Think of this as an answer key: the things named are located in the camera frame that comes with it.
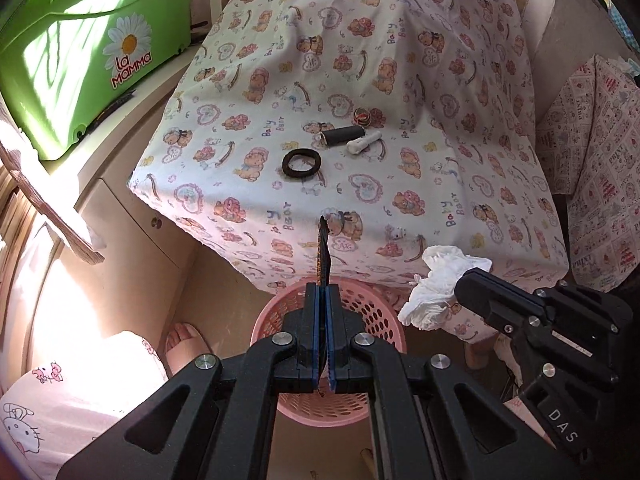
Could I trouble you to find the white tube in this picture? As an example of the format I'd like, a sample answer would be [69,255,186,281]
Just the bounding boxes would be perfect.
[346,130,384,157]

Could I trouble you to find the pink plastic mesh basket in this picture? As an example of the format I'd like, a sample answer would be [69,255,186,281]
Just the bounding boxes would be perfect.
[250,275,409,429]

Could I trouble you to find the long black wrapper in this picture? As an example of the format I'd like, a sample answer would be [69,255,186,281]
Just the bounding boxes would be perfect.
[314,215,335,396]

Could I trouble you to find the beige low cabinet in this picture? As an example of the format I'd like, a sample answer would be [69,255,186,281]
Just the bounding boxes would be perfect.
[75,45,282,342]

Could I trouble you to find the white tissue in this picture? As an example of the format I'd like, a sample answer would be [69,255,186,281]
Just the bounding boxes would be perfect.
[397,245,494,332]

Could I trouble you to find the black cylinder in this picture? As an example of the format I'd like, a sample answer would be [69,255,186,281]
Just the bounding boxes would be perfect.
[318,122,362,147]

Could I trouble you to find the person's bare foot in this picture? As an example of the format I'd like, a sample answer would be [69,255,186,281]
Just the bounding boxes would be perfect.
[164,322,214,377]

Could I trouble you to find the white cartoon print pants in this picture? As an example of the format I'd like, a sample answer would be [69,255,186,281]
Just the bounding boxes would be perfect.
[0,330,169,480]

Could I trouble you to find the bear print cloth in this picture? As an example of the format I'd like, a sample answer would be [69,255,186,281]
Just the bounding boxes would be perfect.
[127,0,571,352]

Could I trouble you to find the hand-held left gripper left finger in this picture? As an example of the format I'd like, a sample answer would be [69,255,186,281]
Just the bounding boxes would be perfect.
[55,282,326,480]

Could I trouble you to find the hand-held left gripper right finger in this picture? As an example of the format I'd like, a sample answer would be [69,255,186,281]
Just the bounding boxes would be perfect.
[325,284,583,480]

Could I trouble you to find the black hair tie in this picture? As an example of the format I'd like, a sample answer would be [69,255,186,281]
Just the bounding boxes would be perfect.
[281,148,323,180]

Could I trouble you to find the green plastic storage box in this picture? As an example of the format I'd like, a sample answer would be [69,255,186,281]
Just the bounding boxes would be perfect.
[0,0,194,162]

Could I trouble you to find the red print tablecloth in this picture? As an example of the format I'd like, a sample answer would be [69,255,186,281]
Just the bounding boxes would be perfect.
[537,52,640,294]

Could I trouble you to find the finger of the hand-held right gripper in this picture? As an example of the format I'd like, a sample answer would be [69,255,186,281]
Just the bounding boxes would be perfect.
[474,267,545,302]
[455,274,550,347]

